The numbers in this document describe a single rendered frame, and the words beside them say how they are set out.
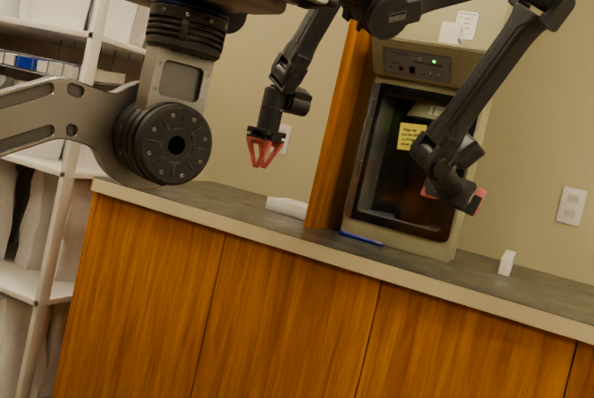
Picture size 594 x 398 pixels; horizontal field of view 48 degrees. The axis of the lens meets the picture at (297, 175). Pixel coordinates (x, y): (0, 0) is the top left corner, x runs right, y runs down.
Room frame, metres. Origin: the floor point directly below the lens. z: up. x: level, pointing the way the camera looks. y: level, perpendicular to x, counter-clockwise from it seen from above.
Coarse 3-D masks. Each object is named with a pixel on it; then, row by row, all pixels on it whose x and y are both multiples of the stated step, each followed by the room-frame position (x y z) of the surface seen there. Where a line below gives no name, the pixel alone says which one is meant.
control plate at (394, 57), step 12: (384, 48) 1.86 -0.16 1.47; (384, 60) 1.89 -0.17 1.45; (396, 60) 1.87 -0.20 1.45; (408, 60) 1.85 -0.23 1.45; (420, 60) 1.83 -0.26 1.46; (444, 60) 1.80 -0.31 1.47; (384, 72) 1.91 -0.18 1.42; (396, 72) 1.89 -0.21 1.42; (408, 72) 1.87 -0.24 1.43; (420, 72) 1.85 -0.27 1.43; (432, 72) 1.84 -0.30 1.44; (444, 72) 1.82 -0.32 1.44
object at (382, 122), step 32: (384, 96) 1.93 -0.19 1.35; (416, 96) 1.89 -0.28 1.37; (448, 96) 1.85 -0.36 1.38; (384, 128) 1.92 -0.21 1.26; (384, 160) 1.91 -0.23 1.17; (384, 192) 1.90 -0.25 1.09; (416, 192) 1.86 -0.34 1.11; (384, 224) 1.89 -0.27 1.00; (416, 224) 1.86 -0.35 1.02; (448, 224) 1.82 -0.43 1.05
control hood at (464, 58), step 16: (400, 48) 1.83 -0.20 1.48; (416, 48) 1.81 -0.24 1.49; (432, 48) 1.79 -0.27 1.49; (448, 48) 1.77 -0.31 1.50; (464, 48) 1.75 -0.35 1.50; (480, 48) 1.73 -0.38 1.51; (464, 64) 1.78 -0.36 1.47; (416, 80) 1.88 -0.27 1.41; (432, 80) 1.86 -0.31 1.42; (464, 80) 1.81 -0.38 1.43
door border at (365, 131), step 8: (376, 88) 1.94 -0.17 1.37; (376, 96) 1.94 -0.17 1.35; (376, 104) 1.94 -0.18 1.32; (368, 112) 1.94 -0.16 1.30; (368, 120) 1.94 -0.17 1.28; (368, 128) 1.94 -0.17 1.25; (368, 136) 1.94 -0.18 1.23; (360, 152) 1.94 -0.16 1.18; (360, 160) 1.94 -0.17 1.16; (360, 168) 1.94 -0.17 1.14; (352, 184) 1.94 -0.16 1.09; (352, 192) 1.94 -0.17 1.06; (352, 200) 1.94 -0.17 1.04; (352, 208) 1.94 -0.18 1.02
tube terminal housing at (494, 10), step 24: (480, 0) 1.86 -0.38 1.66; (504, 0) 1.83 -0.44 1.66; (408, 24) 1.93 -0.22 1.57; (432, 24) 1.90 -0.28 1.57; (480, 24) 1.85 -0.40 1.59; (504, 24) 1.83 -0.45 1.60; (480, 120) 1.83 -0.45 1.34; (480, 144) 1.91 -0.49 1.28; (456, 216) 1.83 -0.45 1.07; (384, 240) 1.90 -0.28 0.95; (408, 240) 1.87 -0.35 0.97; (456, 240) 1.89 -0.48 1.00
